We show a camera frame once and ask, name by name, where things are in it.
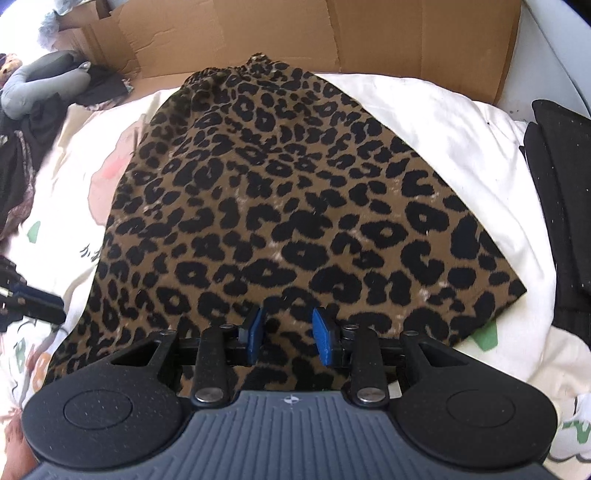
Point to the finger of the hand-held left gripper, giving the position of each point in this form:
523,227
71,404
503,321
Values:
37,302

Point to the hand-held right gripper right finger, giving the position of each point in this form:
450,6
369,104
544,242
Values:
323,339

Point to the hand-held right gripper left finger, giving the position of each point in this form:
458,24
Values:
256,332

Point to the leopard print skirt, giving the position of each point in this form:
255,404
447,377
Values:
277,207

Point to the pile of dark clothes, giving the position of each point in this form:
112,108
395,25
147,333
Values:
14,175

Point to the grey neck pillow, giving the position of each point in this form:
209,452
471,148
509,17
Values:
41,85

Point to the cream printed blanket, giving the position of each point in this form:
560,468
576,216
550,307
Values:
485,184

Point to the small plush toy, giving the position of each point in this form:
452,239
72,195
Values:
9,64

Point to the folded black garment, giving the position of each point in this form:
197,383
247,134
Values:
568,194

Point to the brown cardboard sheet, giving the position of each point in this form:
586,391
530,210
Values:
323,32

